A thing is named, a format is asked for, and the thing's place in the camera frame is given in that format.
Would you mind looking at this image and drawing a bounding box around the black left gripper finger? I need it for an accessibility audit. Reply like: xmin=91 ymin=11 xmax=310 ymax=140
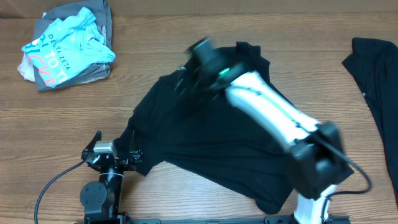
xmin=83 ymin=131 xmax=102 ymax=152
xmin=129 ymin=130 xmax=141 ymax=156

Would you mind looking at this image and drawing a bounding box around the black t-shirt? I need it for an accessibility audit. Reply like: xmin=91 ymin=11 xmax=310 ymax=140
xmin=114 ymin=60 xmax=292 ymax=214

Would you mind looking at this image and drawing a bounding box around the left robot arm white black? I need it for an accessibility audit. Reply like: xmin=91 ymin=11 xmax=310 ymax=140
xmin=80 ymin=131 xmax=144 ymax=224

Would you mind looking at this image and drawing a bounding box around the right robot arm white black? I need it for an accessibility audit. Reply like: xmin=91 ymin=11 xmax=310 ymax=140
xmin=176 ymin=38 xmax=353 ymax=224

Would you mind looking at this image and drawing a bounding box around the white folded garment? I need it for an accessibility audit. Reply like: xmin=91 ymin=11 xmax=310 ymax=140
xmin=17 ymin=12 xmax=48 ymax=82

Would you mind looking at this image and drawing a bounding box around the light blue printed t-shirt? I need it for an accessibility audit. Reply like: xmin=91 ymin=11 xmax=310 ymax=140
xmin=21 ymin=7 xmax=116 ymax=91

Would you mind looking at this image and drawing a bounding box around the grey folded garment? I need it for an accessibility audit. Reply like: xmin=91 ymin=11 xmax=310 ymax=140
xmin=33 ymin=0 xmax=113 ymax=89

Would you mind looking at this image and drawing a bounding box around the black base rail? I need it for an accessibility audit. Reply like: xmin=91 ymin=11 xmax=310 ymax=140
xmin=74 ymin=214 xmax=352 ymax=224

